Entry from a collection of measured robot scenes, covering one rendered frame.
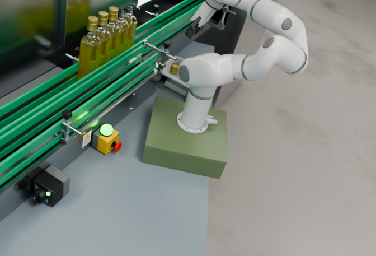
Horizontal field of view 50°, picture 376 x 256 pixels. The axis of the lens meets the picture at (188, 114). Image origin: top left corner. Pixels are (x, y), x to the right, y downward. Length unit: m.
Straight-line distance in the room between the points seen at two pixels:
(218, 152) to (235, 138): 1.40
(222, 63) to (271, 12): 0.21
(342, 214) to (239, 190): 0.68
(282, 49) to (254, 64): 0.09
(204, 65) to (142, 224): 0.55
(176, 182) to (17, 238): 0.55
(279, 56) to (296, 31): 0.15
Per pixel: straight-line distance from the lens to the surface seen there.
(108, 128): 1.48
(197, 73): 1.31
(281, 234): 2.50
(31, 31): 1.50
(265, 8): 1.32
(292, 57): 1.24
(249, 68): 1.25
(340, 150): 3.27
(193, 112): 1.51
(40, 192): 1.33
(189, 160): 1.48
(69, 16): 1.57
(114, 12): 1.54
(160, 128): 1.54
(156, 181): 1.47
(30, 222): 1.35
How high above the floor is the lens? 1.87
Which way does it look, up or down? 39 degrees down
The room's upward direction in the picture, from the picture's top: 17 degrees clockwise
